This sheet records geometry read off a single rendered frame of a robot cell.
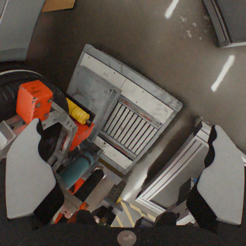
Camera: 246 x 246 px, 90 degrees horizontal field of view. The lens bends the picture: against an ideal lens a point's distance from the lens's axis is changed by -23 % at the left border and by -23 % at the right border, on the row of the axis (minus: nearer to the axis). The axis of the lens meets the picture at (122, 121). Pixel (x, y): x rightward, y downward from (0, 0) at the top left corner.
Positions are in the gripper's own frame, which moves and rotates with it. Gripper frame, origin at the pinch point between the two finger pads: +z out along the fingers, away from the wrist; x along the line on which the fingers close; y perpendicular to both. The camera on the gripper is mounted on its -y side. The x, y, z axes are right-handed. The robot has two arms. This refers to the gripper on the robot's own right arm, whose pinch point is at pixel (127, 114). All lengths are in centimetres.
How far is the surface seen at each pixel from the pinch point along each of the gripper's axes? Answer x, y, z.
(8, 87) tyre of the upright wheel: -32.2, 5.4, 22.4
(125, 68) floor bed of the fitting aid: -1, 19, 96
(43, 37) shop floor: -83, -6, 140
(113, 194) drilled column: -7, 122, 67
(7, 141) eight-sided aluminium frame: -27.2, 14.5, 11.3
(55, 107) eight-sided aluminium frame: -22.2, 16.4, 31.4
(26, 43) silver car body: -35, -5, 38
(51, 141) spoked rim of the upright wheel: -37, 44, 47
